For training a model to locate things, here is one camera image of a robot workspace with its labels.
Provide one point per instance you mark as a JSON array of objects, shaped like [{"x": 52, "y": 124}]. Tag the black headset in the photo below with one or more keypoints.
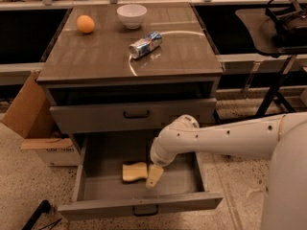
[{"x": 290, "y": 23}]

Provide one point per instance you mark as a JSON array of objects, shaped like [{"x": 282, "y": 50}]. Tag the open middle drawer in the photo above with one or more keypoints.
[{"x": 100, "y": 191}]

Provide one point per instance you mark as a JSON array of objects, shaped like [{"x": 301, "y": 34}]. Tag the white bowl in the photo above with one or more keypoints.
[{"x": 132, "y": 15}]

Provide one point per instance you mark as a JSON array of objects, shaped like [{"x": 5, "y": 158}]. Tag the black stand leg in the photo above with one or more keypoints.
[{"x": 42, "y": 208}]

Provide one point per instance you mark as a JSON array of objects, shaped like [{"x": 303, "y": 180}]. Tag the crushed blue soda can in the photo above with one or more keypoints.
[{"x": 145, "y": 45}]

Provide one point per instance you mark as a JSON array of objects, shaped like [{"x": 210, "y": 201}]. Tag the closed top drawer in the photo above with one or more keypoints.
[{"x": 129, "y": 116}]

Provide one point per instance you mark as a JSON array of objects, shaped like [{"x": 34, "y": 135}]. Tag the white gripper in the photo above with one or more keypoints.
[{"x": 158, "y": 159}]

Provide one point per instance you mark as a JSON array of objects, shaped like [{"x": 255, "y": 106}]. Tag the orange fruit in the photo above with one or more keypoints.
[{"x": 85, "y": 24}]

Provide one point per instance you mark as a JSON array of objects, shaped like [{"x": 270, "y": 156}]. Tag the yellow sponge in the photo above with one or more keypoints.
[{"x": 135, "y": 171}]

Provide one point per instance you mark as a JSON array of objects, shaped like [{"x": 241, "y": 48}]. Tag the grey drawer cabinet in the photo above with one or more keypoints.
[{"x": 97, "y": 68}]

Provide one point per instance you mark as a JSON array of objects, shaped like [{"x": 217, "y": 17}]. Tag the black side table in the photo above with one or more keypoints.
[{"x": 266, "y": 42}]

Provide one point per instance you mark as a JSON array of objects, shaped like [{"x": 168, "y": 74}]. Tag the cardboard box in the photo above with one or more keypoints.
[{"x": 29, "y": 116}]

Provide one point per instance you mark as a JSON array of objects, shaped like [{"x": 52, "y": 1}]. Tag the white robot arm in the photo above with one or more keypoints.
[{"x": 280, "y": 138}]

